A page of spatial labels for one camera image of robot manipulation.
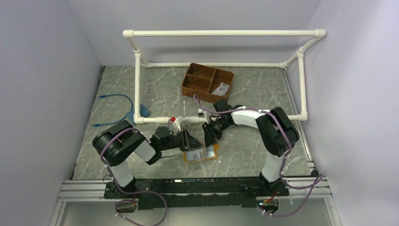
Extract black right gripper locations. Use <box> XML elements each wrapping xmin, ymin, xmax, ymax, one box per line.
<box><xmin>202</xmin><ymin>118</ymin><xmax>231</xmax><ymax>148</ymax></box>

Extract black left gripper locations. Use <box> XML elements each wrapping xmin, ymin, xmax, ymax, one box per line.
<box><xmin>160</xmin><ymin>127</ymin><xmax>204</xmax><ymax>152</ymax></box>

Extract white purple-logo credit card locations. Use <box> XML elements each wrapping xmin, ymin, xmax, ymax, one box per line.
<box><xmin>185</xmin><ymin>150</ymin><xmax>203</xmax><ymax>161</ymax></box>

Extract orange card holder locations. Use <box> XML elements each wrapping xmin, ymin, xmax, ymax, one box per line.
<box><xmin>183</xmin><ymin>144</ymin><xmax>219</xmax><ymax>162</ymax></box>

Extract blue credit cards stack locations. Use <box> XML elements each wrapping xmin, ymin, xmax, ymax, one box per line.
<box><xmin>205</xmin><ymin>144</ymin><xmax>219</xmax><ymax>159</ymax></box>

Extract white patterned credit card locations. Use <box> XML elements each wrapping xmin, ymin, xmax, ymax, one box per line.
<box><xmin>211</xmin><ymin>82</ymin><xmax>230</xmax><ymax>96</ymax></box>

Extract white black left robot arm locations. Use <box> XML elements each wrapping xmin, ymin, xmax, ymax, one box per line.
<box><xmin>92</xmin><ymin>120</ymin><xmax>205</xmax><ymax>198</ymax></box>

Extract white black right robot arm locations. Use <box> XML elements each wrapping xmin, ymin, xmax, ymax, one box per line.
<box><xmin>202</xmin><ymin>99</ymin><xmax>300</xmax><ymax>195</ymax></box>

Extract brown woven wicker basket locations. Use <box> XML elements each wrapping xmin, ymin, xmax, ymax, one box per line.
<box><xmin>181</xmin><ymin>63</ymin><xmax>234</xmax><ymax>103</ymax></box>

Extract teal blue pouch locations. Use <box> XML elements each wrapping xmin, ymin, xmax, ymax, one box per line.
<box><xmin>126</xmin><ymin>104</ymin><xmax>151</xmax><ymax>124</ymax></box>

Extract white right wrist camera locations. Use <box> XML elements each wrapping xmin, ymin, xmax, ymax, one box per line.
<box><xmin>198</xmin><ymin>108</ymin><xmax>210</xmax><ymax>123</ymax></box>

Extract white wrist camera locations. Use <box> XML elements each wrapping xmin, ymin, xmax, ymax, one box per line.
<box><xmin>198</xmin><ymin>108</ymin><xmax>210</xmax><ymax>123</ymax></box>
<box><xmin>171</xmin><ymin>116</ymin><xmax>184</xmax><ymax>133</ymax></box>

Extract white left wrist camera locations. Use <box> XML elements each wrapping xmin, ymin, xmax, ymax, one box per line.
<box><xmin>171</xmin><ymin>116</ymin><xmax>184</xmax><ymax>133</ymax></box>

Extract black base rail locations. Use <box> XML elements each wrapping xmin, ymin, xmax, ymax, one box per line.
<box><xmin>104</xmin><ymin>177</ymin><xmax>289</xmax><ymax>210</ymax></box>

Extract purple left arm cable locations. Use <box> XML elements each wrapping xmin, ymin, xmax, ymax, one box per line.
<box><xmin>99</xmin><ymin>127</ymin><xmax>144</xmax><ymax>166</ymax></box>

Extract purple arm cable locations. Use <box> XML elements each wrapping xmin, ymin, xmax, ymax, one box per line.
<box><xmin>99</xmin><ymin>127</ymin><xmax>144</xmax><ymax>166</ymax></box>
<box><xmin>192</xmin><ymin>94</ymin><xmax>325</xmax><ymax>194</ymax></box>

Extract white PVC pipe frame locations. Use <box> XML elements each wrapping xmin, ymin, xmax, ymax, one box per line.
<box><xmin>122</xmin><ymin>29</ymin><xmax>327</xmax><ymax>124</ymax></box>

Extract aluminium extrusion frame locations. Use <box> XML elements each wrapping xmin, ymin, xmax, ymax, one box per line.
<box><xmin>50</xmin><ymin>177</ymin><xmax>341</xmax><ymax>226</ymax></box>

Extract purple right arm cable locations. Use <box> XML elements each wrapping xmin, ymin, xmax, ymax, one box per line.
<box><xmin>192</xmin><ymin>94</ymin><xmax>325</xmax><ymax>194</ymax></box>

